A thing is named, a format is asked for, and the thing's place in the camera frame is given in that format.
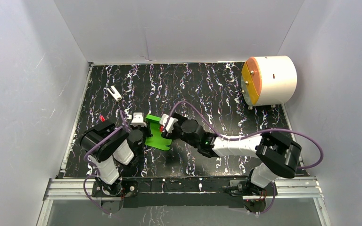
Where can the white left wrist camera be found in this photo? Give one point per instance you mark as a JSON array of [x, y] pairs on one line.
[[137, 121]]

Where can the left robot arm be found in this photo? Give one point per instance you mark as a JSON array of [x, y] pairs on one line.
[[112, 145]]

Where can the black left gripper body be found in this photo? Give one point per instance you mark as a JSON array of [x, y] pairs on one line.
[[146, 130]]

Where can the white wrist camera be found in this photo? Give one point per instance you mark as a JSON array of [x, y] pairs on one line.
[[167, 123], [137, 121]]

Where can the small white plastic clip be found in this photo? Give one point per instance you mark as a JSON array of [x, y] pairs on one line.
[[114, 93]]

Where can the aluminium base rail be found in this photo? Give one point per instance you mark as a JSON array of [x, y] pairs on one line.
[[80, 189]]

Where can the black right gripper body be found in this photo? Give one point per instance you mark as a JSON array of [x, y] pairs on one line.
[[177, 132]]

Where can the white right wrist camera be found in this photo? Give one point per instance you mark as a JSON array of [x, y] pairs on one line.
[[167, 123]]

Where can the white cylinder with coloured face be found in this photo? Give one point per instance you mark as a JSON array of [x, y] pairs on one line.
[[269, 80]]

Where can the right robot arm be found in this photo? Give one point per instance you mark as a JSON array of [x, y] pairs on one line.
[[279, 155]]

